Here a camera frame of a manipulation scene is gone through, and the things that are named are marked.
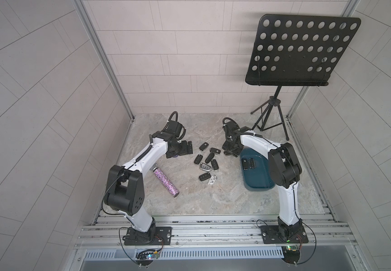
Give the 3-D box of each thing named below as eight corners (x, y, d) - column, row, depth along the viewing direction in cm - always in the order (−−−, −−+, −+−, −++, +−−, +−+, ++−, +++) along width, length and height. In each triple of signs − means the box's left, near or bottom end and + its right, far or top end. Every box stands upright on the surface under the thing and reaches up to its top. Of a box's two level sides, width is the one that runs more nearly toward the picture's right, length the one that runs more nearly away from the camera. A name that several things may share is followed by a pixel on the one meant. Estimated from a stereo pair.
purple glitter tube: (153, 173, 92) (151, 170, 89) (158, 169, 93) (156, 166, 90) (174, 198, 83) (173, 196, 80) (179, 194, 85) (178, 191, 82)
